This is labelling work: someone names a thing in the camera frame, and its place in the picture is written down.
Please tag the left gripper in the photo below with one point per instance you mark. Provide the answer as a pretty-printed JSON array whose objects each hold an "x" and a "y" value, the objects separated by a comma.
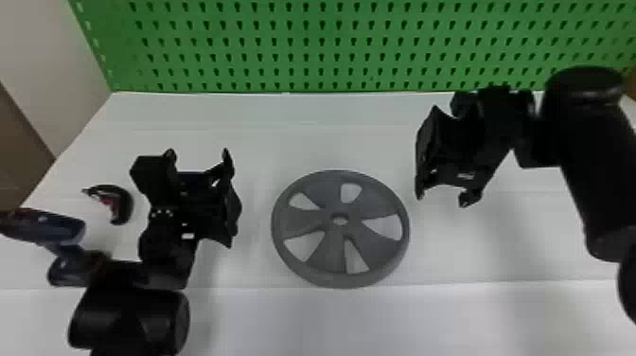
[{"x": 211, "y": 209}]

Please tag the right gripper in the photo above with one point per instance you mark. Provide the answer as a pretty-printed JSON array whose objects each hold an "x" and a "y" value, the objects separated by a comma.
[{"x": 477, "y": 154}]

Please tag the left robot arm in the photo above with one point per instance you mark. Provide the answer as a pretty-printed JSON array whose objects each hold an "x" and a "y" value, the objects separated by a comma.
[{"x": 131, "y": 318}]

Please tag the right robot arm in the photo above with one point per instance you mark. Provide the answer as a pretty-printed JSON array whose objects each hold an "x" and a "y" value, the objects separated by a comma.
[{"x": 586, "y": 149}]

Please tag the grey wheel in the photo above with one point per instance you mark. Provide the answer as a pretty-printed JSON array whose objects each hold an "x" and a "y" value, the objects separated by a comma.
[{"x": 318, "y": 258}]

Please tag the black and red curved tool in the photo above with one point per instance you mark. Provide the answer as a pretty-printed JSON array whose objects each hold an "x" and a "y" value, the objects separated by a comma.
[{"x": 116, "y": 199}]

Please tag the drill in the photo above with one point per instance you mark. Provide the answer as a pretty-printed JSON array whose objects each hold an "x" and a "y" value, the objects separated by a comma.
[{"x": 44, "y": 228}]

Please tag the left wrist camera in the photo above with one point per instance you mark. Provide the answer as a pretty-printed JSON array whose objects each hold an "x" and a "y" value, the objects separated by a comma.
[{"x": 151, "y": 179}]

